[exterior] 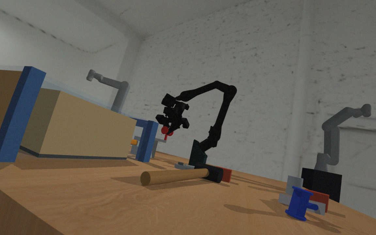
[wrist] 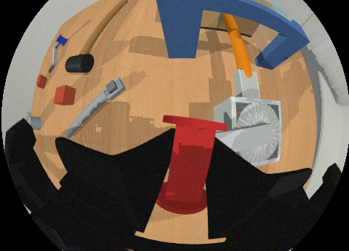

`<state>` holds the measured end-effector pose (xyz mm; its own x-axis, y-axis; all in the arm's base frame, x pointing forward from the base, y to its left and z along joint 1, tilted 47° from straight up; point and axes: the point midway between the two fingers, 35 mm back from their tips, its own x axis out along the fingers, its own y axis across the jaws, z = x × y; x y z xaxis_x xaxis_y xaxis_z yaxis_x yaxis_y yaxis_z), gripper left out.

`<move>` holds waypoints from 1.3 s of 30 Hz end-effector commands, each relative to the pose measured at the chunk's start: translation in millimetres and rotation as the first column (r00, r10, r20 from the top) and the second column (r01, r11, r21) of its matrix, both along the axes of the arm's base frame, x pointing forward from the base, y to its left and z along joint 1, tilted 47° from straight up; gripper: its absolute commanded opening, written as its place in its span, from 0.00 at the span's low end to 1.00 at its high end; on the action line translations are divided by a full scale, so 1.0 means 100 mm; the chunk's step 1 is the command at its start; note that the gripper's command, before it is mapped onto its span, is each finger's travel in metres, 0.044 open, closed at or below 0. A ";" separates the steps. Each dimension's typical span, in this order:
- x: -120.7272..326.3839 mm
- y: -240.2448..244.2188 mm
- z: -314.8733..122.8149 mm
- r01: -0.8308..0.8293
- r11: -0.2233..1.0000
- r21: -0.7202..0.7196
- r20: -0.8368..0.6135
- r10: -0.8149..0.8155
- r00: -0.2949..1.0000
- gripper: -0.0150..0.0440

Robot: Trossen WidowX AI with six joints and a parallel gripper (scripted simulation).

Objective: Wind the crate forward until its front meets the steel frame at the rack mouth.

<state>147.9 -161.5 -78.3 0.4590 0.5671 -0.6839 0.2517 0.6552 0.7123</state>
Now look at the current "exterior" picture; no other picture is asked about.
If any orange-red cube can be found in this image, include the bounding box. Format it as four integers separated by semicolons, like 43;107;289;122
217;166;232;182
305;189;329;213

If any wooden-handled mallet with black head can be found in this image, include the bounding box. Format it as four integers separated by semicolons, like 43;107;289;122
140;162;224;186

